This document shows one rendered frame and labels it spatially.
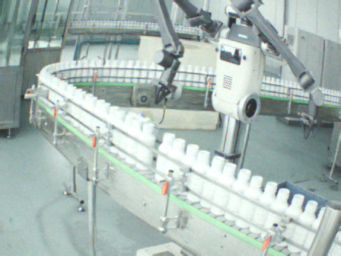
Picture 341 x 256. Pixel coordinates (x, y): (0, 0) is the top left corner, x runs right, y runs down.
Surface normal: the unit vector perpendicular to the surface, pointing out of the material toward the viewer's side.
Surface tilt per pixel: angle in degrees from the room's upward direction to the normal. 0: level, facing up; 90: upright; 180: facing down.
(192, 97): 90
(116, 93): 90
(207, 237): 90
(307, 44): 90
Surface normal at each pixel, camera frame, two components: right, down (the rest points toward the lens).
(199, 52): 0.35, 0.29
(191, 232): -0.77, 0.06
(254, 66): 0.61, 0.29
